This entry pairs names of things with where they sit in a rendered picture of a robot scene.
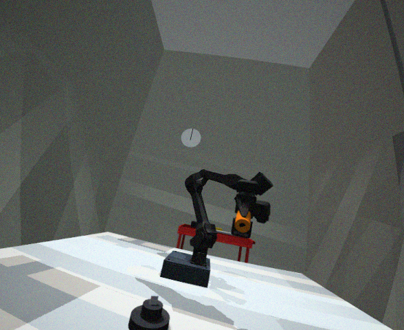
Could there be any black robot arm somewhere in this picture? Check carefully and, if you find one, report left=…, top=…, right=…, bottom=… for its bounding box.
left=185, top=169, right=273, bottom=267

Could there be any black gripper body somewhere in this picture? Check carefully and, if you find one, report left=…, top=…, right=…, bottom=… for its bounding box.
left=232, top=179, right=258, bottom=238

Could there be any orange knob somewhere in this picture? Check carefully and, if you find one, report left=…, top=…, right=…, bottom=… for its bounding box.
left=235, top=211, right=251, bottom=233

